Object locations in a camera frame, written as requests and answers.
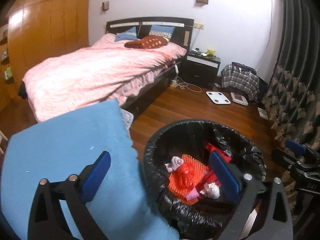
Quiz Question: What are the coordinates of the brown dotted pillow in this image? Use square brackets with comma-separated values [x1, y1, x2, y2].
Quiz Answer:
[124, 35, 170, 49]

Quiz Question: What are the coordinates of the pink face mask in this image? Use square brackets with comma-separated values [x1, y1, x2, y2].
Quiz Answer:
[185, 188, 200, 201]

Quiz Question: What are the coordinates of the blue table cloth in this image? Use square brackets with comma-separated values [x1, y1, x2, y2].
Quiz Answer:
[1, 100, 179, 239]

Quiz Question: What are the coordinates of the dark patterned curtain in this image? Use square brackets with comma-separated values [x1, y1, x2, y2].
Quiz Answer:
[261, 0, 320, 156]

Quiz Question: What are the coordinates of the right blue pillow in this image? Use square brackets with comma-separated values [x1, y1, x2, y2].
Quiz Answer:
[149, 25, 175, 40]

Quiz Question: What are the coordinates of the left wall lamp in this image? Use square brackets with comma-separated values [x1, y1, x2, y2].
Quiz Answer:
[101, 1, 109, 11]

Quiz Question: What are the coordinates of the wooden wardrobe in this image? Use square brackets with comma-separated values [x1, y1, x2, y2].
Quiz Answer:
[1, 0, 89, 108]

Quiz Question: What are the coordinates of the blue pillow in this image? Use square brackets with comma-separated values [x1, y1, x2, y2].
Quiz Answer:
[149, 25, 175, 40]
[115, 27, 138, 42]

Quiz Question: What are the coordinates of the black nightstand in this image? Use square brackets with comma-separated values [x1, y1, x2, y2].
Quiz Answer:
[179, 51, 221, 90]

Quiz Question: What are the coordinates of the plaid cloth pile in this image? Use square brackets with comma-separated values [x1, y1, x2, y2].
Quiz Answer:
[221, 62, 259, 101]

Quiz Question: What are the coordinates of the red plastic bag ball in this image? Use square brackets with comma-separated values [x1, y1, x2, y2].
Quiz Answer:
[177, 162, 195, 189]

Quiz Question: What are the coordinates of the yellow plush toy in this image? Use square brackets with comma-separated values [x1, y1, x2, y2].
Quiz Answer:
[206, 49, 216, 57]

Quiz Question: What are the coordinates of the large orange foam net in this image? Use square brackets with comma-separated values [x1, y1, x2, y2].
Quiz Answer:
[165, 154, 207, 205]

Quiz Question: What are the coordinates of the white tissue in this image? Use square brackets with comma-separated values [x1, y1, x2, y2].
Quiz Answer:
[200, 183, 220, 199]

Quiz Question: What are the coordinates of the white bathroom scale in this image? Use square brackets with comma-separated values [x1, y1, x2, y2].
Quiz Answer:
[206, 91, 231, 105]

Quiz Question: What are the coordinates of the red fabric pile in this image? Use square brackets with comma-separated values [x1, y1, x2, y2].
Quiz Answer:
[196, 143, 235, 193]

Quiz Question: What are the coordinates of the white charger cable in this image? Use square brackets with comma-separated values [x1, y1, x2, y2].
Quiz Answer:
[170, 63, 203, 94]

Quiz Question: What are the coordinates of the left blue pillow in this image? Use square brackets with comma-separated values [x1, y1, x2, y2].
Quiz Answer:
[115, 27, 138, 42]

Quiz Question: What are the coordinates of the red framed scale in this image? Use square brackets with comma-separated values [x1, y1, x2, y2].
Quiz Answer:
[230, 92, 248, 106]

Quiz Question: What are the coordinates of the black lined trash bin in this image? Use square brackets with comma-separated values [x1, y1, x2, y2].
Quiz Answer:
[143, 119, 266, 239]

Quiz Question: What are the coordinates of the grey quilted cloth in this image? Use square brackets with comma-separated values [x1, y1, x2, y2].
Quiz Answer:
[120, 108, 134, 131]

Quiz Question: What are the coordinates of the bed with pink duvet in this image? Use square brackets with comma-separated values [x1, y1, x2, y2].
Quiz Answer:
[18, 16, 194, 122]

